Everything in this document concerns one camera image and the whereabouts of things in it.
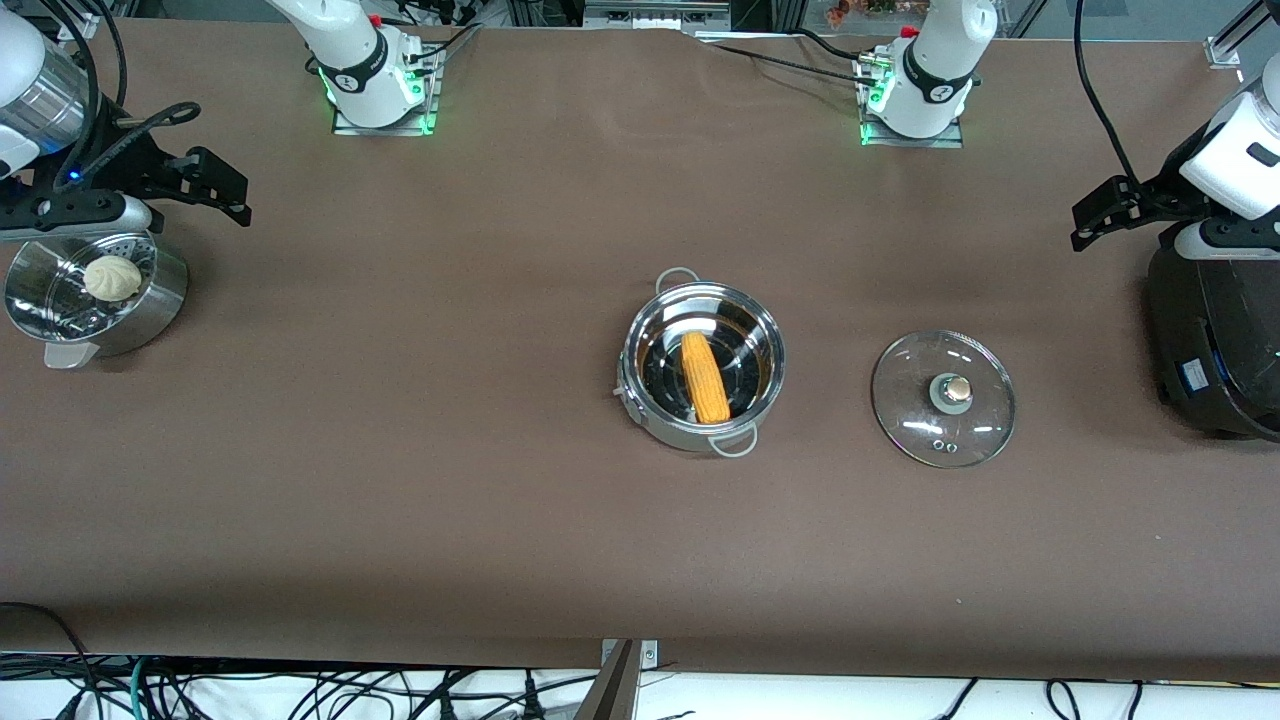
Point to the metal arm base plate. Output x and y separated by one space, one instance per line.
920 142
390 130

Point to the grey power strip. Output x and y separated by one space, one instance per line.
655 15

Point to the aluminium frame profile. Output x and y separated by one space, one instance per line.
1225 50

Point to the glass pot lid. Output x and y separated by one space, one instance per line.
920 400

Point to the steel steamer pot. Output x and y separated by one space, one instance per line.
150 310

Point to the small metal bracket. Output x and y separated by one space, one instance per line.
650 655

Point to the yellow corn cob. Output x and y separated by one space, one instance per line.
705 380

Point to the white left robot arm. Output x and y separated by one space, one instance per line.
940 60

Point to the brown table mat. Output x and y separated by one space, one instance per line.
500 550

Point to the dark stand leg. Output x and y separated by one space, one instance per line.
610 695

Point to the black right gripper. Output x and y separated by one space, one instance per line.
133 167

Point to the black rice cooker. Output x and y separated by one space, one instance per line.
1220 340

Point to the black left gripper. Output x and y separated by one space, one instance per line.
1153 194

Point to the white steamed bun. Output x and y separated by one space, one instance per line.
112 278

